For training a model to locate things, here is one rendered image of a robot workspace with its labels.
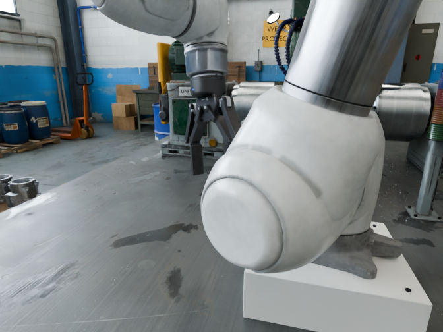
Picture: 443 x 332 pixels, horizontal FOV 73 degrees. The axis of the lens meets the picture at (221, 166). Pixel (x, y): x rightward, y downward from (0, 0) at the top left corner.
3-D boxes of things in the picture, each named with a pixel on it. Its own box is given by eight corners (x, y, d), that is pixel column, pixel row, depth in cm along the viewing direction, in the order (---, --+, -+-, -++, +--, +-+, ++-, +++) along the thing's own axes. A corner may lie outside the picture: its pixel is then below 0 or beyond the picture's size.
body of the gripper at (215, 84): (233, 74, 62) (236, 119, 63) (211, 81, 69) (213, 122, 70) (203, 72, 58) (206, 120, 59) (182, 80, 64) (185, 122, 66)
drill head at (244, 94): (218, 126, 169) (217, 80, 161) (283, 130, 159) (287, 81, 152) (203, 135, 146) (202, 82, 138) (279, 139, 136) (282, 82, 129)
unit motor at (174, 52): (173, 120, 172) (169, 41, 160) (228, 122, 164) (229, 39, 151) (151, 127, 149) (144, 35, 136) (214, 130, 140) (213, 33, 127)
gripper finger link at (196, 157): (191, 145, 69) (189, 145, 70) (193, 175, 70) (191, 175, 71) (202, 144, 71) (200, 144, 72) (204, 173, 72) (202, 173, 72)
